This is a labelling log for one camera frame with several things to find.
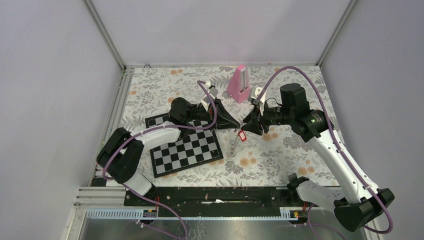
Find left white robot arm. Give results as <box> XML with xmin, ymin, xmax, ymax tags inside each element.
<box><xmin>96</xmin><ymin>97</ymin><xmax>240</xmax><ymax>206</ymax></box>

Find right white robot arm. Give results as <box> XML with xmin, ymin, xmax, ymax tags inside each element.
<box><xmin>241</xmin><ymin>83</ymin><xmax>395</xmax><ymax>232</ymax></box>

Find white slotted cable duct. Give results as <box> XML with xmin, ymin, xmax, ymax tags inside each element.
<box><xmin>86</xmin><ymin>207</ymin><xmax>299</xmax><ymax>222</ymax></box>

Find purple cable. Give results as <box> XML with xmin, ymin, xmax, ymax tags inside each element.
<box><xmin>256</xmin><ymin>65</ymin><xmax>395</xmax><ymax>240</ymax></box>
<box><xmin>101</xmin><ymin>80</ymin><xmax>219</xmax><ymax>240</ymax></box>

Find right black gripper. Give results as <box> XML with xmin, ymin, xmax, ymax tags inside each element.
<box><xmin>240</xmin><ymin>100</ymin><xmax>294</xmax><ymax>136</ymax></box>

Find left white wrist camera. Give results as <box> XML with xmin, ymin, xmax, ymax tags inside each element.
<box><xmin>200</xmin><ymin>81</ymin><xmax>218</xmax><ymax>111</ymax></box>

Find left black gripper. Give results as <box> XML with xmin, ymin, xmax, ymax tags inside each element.
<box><xmin>185</xmin><ymin>97</ymin><xmax>240</xmax><ymax>132</ymax></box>

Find red key tag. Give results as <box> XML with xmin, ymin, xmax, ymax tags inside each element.
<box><xmin>237</xmin><ymin>130</ymin><xmax>247</xmax><ymax>142</ymax></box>

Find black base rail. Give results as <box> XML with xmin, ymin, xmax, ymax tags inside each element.
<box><xmin>124</xmin><ymin>186</ymin><xmax>311</xmax><ymax>219</ymax></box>

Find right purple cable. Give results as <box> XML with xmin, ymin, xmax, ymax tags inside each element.
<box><xmin>256</xmin><ymin>65</ymin><xmax>395</xmax><ymax>240</ymax></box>

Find pink metronome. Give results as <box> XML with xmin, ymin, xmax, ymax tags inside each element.
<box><xmin>226</xmin><ymin>64</ymin><xmax>251</xmax><ymax>103</ymax></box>

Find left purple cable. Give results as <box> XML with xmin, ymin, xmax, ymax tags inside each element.
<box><xmin>101</xmin><ymin>80</ymin><xmax>219</xmax><ymax>240</ymax></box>

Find black white chessboard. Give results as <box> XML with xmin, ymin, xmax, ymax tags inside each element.
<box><xmin>149</xmin><ymin>129</ymin><xmax>224</xmax><ymax>178</ymax></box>

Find floral table mat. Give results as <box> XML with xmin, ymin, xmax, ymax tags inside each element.
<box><xmin>121</xmin><ymin>66</ymin><xmax>339</xmax><ymax>187</ymax></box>

